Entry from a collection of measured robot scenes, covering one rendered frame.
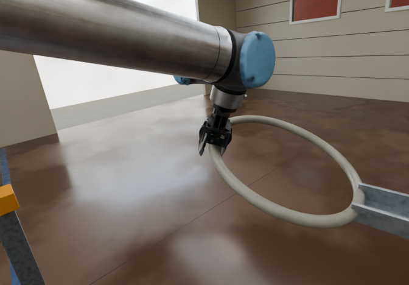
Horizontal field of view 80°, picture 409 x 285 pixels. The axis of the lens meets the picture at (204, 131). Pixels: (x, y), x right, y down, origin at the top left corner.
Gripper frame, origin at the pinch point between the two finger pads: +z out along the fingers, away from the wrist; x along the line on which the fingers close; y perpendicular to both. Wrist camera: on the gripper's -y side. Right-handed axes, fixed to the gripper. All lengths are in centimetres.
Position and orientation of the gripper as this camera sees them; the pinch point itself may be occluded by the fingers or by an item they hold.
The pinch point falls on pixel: (209, 153)
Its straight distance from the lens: 80.9
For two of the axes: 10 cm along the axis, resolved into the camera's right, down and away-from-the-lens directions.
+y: -1.5, 5.2, -8.4
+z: -2.2, 8.1, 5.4
